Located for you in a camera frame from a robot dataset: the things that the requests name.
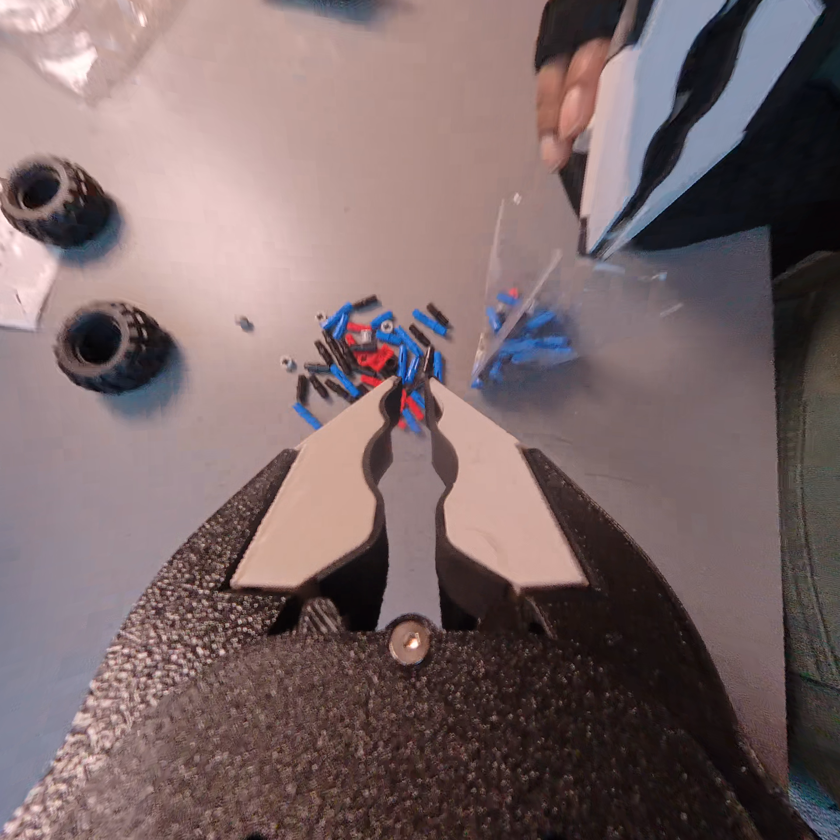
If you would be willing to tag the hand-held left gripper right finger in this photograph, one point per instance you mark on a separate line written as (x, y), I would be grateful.
(505, 512)

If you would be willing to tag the black toy tyre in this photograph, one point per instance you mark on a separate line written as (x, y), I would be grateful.
(79, 374)
(26, 210)

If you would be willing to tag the grey desk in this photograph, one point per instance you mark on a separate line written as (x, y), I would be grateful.
(263, 158)

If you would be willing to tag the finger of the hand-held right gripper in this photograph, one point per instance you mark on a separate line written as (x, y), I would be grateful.
(768, 66)
(637, 92)

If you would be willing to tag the clear plastic bag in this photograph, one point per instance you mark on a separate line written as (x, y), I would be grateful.
(79, 33)
(565, 289)

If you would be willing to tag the white sticker sheet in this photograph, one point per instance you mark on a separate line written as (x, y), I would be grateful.
(24, 282)

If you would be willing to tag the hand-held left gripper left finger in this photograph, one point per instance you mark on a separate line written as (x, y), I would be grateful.
(315, 519)

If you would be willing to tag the large pile of toy pins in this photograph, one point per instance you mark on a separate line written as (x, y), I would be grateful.
(374, 355)

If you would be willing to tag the crumpled clear plastic bag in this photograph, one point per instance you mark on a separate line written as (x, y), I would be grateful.
(79, 33)

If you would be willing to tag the person's right hand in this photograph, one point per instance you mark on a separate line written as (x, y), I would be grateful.
(567, 105)

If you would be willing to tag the small cluster of toy pins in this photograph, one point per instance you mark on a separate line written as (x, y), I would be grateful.
(525, 341)

